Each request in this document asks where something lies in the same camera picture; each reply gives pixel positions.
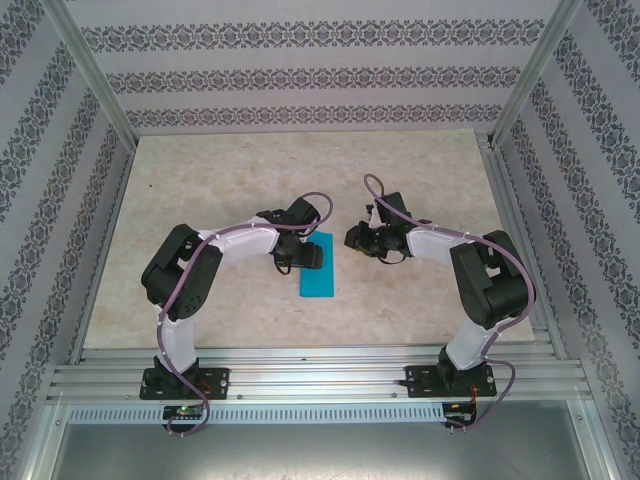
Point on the aluminium corner post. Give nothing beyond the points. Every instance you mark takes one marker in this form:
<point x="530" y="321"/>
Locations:
<point x="535" y="75"/>
<point x="92" y="75"/>

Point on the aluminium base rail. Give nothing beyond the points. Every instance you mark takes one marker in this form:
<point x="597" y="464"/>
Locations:
<point x="320" y="375"/>

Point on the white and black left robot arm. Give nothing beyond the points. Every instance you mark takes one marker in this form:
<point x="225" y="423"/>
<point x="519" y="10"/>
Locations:
<point x="250" y="241"/>

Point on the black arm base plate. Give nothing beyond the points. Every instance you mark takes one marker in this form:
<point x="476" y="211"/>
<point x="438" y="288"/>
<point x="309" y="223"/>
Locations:
<point x="420" y="382"/>
<point x="215" y="382"/>

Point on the aluminium side rail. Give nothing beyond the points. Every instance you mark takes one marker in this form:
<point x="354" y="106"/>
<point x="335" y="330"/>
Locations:
<point x="126" y="175"/>
<point x="497" y="175"/>

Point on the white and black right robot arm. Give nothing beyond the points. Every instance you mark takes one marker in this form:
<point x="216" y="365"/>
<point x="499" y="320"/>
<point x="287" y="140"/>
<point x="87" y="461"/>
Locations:
<point x="430" y="246"/>

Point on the teal blue cloth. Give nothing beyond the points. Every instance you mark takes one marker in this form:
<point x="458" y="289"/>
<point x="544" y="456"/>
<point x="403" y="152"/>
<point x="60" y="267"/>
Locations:
<point x="317" y="285"/>

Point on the grey metal sheet panel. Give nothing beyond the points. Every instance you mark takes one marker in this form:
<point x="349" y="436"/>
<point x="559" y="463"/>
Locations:
<point x="320" y="455"/>

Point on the small circuit board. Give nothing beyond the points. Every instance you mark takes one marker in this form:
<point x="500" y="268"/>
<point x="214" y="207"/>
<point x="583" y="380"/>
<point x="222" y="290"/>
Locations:
<point x="185" y="411"/>
<point x="460" y="412"/>

